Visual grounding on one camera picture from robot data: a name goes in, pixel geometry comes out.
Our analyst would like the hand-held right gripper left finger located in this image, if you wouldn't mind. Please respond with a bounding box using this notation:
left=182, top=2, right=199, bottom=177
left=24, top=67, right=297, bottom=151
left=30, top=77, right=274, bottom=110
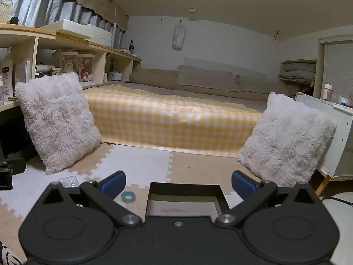
left=39, top=170, right=143, bottom=228

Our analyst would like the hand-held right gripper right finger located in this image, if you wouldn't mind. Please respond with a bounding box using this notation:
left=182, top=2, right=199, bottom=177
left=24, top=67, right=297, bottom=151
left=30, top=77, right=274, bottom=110
left=215, top=171, right=322, bottom=228

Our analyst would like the clear nail tips case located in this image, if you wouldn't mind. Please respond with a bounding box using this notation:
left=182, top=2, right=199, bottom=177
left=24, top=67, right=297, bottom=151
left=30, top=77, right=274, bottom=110
left=59, top=176, right=80, bottom=189

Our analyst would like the black box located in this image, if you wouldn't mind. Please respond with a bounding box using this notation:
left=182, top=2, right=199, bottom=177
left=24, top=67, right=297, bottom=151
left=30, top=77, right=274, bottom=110
left=146, top=182, right=231, bottom=221

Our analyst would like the black cabinet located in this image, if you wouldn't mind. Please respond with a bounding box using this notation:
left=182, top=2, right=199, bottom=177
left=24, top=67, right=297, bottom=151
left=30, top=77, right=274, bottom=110
left=0, top=108, right=39, bottom=172

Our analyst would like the beige white foam puzzle mat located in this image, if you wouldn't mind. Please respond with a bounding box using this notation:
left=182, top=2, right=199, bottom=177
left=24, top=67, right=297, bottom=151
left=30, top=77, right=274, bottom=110
left=0, top=142, right=262, bottom=254

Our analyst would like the fluffy white pillow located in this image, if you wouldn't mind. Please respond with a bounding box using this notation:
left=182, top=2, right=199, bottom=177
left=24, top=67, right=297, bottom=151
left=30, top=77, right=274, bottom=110
left=14, top=72, right=103, bottom=175
left=237, top=92, right=337, bottom=187

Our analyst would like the yellow checkered bed mattress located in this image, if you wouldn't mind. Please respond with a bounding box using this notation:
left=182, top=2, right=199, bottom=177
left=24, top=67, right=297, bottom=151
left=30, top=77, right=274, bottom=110
left=82, top=84, right=262, bottom=158

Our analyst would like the black white printed cloth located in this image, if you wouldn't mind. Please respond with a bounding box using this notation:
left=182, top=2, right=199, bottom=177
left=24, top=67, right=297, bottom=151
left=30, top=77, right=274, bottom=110
left=0, top=241, right=24, bottom=265

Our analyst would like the white book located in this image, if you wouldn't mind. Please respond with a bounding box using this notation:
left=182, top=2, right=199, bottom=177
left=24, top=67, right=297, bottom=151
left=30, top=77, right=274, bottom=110
left=15, top=61, right=32, bottom=85

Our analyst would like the white lotion bottle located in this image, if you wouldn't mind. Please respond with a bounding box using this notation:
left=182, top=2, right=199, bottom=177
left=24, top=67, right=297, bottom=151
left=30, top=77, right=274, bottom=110
left=0, top=47, right=14, bottom=100

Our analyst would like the beige bed pillow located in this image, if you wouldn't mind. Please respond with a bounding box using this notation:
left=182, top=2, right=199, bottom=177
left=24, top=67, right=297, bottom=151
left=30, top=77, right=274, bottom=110
left=235, top=74, right=297, bottom=100
left=176, top=65, right=241, bottom=93

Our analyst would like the white paper roll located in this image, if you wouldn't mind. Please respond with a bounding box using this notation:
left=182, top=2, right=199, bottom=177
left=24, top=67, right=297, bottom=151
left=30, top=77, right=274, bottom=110
left=36, top=63, right=56, bottom=74

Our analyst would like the white cabinet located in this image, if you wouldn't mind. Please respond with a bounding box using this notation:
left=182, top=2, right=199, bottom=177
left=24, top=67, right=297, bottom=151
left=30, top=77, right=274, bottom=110
left=295, top=92, right=353, bottom=196

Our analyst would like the brown rolled duvet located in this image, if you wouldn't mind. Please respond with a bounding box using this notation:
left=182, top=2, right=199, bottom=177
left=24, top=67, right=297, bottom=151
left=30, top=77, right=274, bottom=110
left=129, top=68, right=298, bottom=101

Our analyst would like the pink doll display case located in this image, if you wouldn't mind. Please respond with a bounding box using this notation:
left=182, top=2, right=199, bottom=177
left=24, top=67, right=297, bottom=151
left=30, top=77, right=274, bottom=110
left=79, top=54, right=96, bottom=83

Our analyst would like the wooden shelf unit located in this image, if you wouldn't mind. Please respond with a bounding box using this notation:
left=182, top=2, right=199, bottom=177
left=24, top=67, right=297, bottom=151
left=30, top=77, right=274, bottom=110
left=0, top=23, right=142, bottom=114

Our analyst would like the rabbit doll display case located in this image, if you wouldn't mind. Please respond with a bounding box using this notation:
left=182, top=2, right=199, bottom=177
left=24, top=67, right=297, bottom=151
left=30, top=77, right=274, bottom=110
left=59, top=51, right=80, bottom=75

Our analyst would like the white lidded jar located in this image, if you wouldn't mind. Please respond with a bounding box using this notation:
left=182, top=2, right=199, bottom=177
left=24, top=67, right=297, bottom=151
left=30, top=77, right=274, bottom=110
left=323, top=83, right=334, bottom=101

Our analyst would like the folded beige bedding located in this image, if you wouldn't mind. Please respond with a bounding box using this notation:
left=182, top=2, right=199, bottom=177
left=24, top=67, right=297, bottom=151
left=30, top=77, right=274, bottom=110
left=279, top=63, right=316, bottom=82

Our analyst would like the plastic packets pile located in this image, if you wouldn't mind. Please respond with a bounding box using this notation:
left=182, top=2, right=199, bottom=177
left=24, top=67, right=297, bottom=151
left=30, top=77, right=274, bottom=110
left=331, top=94, right=353, bottom=108

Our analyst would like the window with white blind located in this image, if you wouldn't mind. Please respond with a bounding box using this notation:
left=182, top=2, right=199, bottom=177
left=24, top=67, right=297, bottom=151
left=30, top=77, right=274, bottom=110
left=318, top=34, right=353, bottom=108

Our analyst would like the small white storage box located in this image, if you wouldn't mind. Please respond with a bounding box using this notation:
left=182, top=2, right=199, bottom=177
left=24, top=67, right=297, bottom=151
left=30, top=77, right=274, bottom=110
left=83, top=24, right=113, bottom=45

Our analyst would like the large white storage box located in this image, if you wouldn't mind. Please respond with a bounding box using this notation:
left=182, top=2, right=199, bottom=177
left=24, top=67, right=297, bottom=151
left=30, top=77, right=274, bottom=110
left=40, top=19, right=93, bottom=40

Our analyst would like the white woven basket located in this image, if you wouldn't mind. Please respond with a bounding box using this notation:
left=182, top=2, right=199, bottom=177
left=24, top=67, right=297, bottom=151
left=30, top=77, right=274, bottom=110
left=0, top=0, right=14, bottom=24

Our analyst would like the grey pleated curtain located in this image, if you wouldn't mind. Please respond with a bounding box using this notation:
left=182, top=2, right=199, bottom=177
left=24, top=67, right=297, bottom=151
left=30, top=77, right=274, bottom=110
left=0, top=0, right=129, bottom=49

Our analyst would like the black cable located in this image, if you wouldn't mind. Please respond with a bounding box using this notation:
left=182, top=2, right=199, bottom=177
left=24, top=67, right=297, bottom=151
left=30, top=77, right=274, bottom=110
left=320, top=196, right=353, bottom=207

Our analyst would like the white pull cord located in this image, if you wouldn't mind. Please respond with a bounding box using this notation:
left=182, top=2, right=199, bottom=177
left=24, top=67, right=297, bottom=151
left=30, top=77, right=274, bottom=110
left=114, top=0, right=118, bottom=49

